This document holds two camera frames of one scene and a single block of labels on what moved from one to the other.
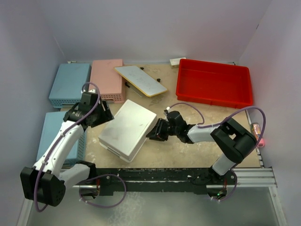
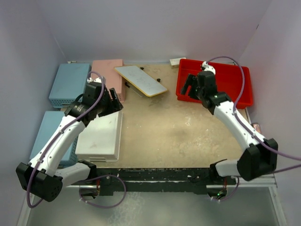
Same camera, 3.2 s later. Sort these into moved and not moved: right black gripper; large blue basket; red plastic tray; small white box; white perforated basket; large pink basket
Moved: white perforated basket; right black gripper
Not moved: red plastic tray; large pink basket; small white box; large blue basket
